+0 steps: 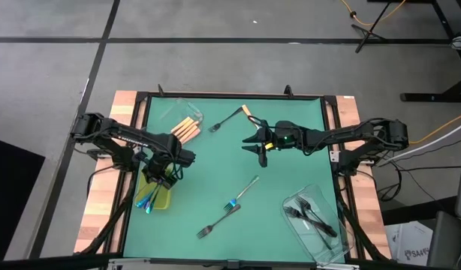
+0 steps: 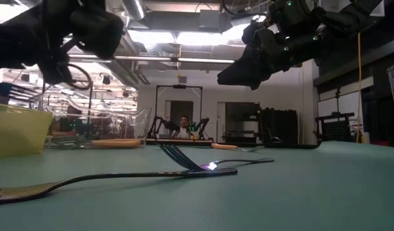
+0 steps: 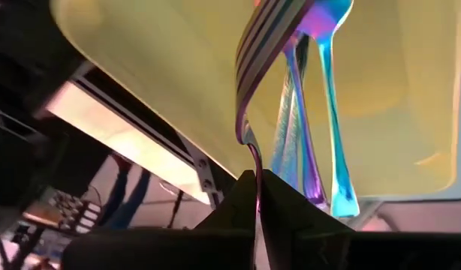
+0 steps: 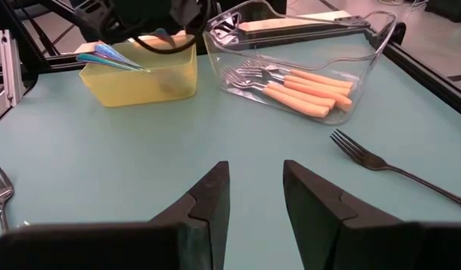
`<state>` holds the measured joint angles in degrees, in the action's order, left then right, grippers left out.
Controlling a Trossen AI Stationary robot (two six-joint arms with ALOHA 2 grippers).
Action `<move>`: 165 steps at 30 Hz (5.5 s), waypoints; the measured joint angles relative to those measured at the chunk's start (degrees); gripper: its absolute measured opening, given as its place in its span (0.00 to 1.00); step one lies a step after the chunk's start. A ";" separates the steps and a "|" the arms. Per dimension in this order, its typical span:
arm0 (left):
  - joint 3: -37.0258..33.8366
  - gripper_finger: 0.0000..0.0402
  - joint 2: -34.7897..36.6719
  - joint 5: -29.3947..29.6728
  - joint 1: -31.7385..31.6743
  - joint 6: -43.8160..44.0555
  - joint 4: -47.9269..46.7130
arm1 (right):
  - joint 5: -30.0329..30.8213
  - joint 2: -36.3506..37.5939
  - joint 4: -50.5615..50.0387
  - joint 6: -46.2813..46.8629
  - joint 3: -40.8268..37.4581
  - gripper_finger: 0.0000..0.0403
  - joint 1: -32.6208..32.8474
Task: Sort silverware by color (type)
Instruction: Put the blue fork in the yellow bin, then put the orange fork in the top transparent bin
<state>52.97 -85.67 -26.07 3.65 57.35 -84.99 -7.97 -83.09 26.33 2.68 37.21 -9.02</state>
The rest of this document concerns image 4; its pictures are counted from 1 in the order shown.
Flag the black metal fork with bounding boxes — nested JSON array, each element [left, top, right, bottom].
[[330, 128, 461, 211]]

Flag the yellow plastic bin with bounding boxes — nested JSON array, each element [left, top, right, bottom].
[[79, 34, 198, 109]]

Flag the silver aluminium frame bracket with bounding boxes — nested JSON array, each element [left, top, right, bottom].
[[0, 28, 26, 109]]

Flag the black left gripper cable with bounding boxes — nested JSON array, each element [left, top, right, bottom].
[[132, 20, 198, 55]]

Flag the clear plastic container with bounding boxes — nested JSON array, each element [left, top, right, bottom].
[[203, 0, 398, 126]]

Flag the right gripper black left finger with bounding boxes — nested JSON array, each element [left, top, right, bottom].
[[0, 160, 231, 270]]

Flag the black frame bracket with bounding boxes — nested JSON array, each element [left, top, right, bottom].
[[392, 21, 408, 47]]

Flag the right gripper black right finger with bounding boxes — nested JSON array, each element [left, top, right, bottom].
[[282, 160, 461, 270]]

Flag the black computer with green lights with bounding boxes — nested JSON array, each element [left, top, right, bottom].
[[425, 0, 461, 23]]

